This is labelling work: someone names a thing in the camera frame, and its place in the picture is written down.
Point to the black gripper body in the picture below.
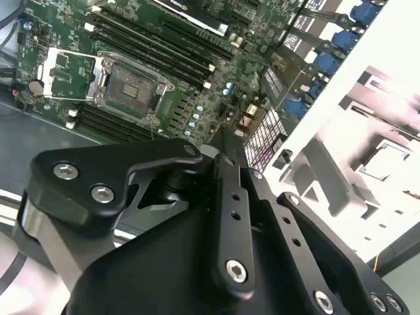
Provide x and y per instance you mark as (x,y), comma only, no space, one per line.
(157,269)

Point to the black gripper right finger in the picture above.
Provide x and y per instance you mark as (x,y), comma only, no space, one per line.
(285,226)

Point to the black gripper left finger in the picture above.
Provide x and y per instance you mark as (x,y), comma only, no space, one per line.
(82,177)

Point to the metal socket cover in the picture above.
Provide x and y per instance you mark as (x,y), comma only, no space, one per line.
(47,78)

